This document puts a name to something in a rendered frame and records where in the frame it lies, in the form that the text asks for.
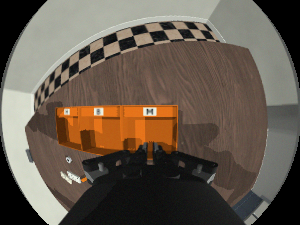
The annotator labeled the orange divided tray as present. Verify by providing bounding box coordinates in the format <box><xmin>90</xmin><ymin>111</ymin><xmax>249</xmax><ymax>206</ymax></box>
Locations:
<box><xmin>56</xmin><ymin>105</ymin><xmax>178</xmax><ymax>159</ymax></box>

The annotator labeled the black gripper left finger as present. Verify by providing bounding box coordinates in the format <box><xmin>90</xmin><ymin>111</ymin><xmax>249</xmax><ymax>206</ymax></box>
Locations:
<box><xmin>82</xmin><ymin>142</ymin><xmax>148</xmax><ymax>185</ymax></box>

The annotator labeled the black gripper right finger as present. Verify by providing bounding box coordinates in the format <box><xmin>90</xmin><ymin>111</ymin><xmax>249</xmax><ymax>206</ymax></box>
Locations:
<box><xmin>152</xmin><ymin>142</ymin><xmax>218</xmax><ymax>186</ymax></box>

